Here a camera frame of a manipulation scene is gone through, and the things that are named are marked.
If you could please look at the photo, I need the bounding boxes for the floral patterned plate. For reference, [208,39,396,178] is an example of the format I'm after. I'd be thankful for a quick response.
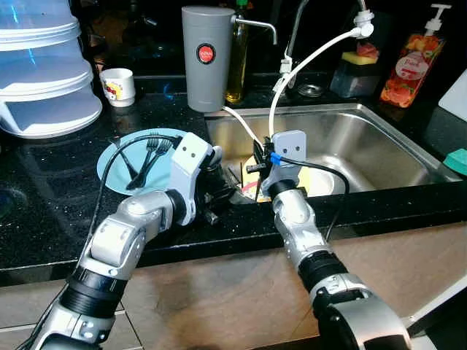
[235,177,274,203]

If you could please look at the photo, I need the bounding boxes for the yellow sponge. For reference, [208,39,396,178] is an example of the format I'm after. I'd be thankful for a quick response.
[343,50,377,66]

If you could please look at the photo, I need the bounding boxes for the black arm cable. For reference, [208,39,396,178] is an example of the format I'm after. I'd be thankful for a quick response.
[93,133,183,245]
[269,152,352,241]

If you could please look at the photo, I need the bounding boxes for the round metal sink stopper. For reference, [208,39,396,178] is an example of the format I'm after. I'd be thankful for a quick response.
[297,83,326,98]

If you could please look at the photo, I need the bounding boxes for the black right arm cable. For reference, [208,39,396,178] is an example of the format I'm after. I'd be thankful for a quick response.
[269,152,352,241]

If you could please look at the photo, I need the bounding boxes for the chrome gooseneck faucet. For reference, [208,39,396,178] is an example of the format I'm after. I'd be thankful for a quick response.
[279,0,313,90]

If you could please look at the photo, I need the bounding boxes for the yellow plate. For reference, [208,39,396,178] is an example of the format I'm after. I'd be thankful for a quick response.
[294,166,333,199]

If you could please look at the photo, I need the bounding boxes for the grey water filter canister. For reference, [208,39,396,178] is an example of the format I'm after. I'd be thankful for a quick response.
[180,6,279,114]

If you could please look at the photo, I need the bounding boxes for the stainless steel sink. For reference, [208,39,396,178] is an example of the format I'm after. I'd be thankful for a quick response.
[204,102,466,203]

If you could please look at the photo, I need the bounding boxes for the green sponge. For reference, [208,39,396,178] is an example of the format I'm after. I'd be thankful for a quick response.
[442,148,467,176]

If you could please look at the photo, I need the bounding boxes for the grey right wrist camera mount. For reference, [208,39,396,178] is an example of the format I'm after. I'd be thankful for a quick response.
[259,130,308,192]

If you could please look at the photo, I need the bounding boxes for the white cartoon cat cup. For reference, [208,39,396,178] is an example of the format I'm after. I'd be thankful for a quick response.
[99,68,138,109]

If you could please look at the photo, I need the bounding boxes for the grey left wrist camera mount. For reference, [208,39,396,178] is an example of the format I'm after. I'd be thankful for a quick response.
[169,133,215,227]

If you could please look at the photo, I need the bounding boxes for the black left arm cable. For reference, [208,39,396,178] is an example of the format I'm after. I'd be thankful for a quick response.
[93,133,183,245]

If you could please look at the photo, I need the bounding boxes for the white faucet diverter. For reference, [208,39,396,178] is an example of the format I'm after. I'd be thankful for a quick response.
[352,11,376,39]

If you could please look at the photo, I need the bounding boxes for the dark sponge holder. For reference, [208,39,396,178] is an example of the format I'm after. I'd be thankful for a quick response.
[329,42,382,100]

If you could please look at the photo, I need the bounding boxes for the white stacked plastic container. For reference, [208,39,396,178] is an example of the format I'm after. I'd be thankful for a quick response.
[0,0,104,140]

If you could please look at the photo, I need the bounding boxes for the long white hose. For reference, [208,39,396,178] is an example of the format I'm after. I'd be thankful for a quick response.
[267,28,362,147]

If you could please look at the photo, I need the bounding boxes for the white cutting board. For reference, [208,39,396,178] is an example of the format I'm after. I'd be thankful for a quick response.
[437,69,467,123]

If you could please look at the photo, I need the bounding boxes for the beige cabinet front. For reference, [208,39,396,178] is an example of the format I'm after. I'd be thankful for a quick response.
[0,219,467,350]

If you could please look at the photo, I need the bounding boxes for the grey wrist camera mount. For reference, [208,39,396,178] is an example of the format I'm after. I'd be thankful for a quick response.
[259,130,308,192]
[169,133,215,227]

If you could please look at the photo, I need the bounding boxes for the teal plate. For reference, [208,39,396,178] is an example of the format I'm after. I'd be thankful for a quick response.
[97,128,194,195]

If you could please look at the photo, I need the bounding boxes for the yellow oil bottle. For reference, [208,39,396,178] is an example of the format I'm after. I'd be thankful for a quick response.
[225,0,250,105]

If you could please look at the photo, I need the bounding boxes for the red scrub pad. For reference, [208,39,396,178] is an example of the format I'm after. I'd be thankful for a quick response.
[358,42,380,59]

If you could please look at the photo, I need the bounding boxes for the peach soap pump bottle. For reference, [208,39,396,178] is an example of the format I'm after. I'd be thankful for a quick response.
[379,4,454,109]

